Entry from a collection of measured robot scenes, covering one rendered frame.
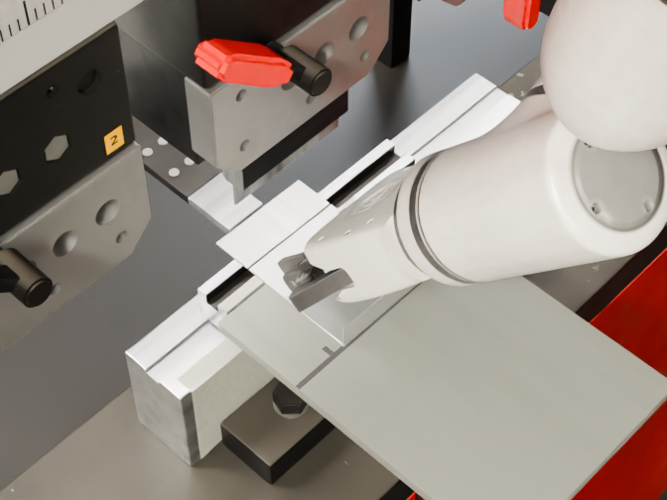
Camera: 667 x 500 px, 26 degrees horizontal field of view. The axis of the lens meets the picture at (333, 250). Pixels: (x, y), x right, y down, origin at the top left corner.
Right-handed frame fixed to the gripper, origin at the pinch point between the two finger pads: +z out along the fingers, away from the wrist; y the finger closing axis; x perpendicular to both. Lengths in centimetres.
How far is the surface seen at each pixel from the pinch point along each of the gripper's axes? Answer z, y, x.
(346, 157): 122, -74, 14
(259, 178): -3.7, 3.4, -7.7
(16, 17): -26.7, 20.2, -23.1
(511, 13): -12.3, -14.8, -7.3
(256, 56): -23.3, 9.2, -15.3
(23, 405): 123, -5, 13
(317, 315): 0.5, 3.7, 3.0
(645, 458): 47, -43, 53
